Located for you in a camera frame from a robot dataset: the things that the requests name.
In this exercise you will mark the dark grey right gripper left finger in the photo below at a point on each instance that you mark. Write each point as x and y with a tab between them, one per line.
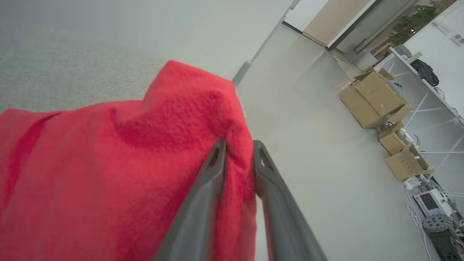
197	214

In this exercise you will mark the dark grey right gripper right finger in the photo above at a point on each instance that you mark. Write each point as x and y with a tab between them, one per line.
282	217

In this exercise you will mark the red garment with white stripe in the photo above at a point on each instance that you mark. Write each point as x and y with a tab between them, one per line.
108	174

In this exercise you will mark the small cardboard box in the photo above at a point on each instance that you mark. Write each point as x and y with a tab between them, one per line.
392	141

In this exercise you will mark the medium open cardboard box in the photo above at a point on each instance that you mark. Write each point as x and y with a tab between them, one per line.
406	165

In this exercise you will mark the large open cardboard box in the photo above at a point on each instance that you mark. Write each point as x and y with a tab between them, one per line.
373	101

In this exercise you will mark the white device with screen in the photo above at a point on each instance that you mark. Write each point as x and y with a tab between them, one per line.
431	201

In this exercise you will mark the grey round wheel part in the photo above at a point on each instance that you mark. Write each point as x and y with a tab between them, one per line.
436	223

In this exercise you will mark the grey waste bin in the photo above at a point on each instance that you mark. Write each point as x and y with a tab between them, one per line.
365	59

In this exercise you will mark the black bag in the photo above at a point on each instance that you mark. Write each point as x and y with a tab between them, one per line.
426	71

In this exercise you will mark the light wooden door panel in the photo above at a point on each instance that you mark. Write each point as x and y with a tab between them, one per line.
337	20

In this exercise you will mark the green potted plant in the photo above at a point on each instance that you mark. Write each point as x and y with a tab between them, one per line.
417	21

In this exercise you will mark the grey aluminium frame post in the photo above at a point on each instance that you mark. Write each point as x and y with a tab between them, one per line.
261	47

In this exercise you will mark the white metal frame table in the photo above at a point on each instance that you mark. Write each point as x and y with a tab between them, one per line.
431	108

